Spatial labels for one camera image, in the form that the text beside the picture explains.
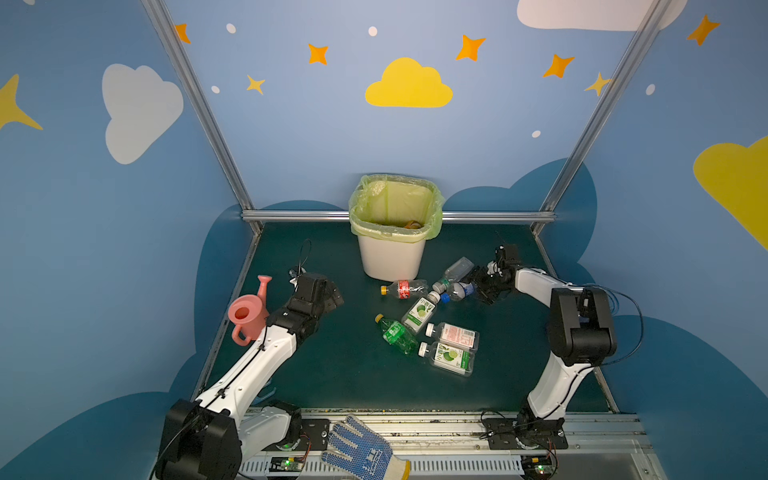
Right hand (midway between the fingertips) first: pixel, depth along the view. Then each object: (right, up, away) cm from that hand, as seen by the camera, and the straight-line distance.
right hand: (470, 282), depth 99 cm
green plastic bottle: (-25, -15, -10) cm, 31 cm away
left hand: (-45, -2, -14) cm, 48 cm away
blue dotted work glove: (-32, -40, -29) cm, 58 cm away
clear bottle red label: (-22, -2, -3) cm, 22 cm away
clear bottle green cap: (-4, +3, +4) cm, 6 cm away
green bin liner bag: (-25, +26, +4) cm, 37 cm away
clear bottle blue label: (-4, -4, +2) cm, 6 cm away
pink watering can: (-68, -7, -16) cm, 70 cm away
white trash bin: (-27, +7, -2) cm, 28 cm away
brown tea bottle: (-19, +20, +5) cm, 28 cm away
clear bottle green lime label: (-11, -20, -15) cm, 27 cm away
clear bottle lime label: (-18, -9, -6) cm, 21 cm away
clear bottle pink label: (-8, -15, -11) cm, 20 cm away
